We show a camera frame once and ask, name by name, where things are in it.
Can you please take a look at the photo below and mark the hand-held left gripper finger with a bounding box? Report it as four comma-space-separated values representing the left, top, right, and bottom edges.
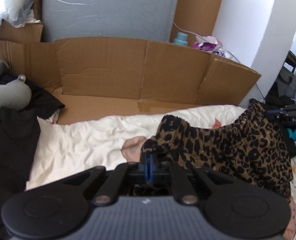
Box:
150, 154, 236, 205
59, 154, 149, 205

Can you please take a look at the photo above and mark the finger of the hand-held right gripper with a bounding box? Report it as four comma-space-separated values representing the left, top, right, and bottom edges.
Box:
265, 104, 296, 120

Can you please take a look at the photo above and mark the leopard print garment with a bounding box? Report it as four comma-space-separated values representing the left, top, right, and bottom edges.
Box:
130, 99, 294, 200

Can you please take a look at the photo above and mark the cream printed blanket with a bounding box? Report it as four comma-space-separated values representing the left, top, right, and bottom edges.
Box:
25, 104, 296, 240

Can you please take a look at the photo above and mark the purple white package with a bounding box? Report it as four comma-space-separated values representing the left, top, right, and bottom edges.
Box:
193, 42, 236, 59

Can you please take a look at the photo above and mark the pink plush item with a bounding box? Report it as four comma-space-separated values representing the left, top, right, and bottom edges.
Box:
195, 35, 222, 47

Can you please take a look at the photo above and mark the large brown cardboard sheet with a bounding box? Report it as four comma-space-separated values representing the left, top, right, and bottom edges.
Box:
0, 37, 262, 125

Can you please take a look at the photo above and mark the blue capped bottle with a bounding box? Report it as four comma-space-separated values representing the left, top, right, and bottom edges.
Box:
173, 32, 188, 46

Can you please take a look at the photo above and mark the brown upright panel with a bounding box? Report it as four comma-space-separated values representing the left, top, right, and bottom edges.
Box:
169, 0, 227, 48

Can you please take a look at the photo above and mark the crumpled black garment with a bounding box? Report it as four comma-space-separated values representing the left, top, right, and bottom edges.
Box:
0, 82, 65, 230

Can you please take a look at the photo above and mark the grey neck pillow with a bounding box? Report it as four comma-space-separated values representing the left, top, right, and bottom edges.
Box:
0, 58, 31, 118

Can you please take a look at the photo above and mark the small cardboard box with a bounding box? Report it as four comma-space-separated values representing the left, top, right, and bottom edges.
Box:
0, 20, 45, 43

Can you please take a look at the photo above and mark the white fluffy pillow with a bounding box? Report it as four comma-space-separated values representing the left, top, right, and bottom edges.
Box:
0, 0, 41, 53

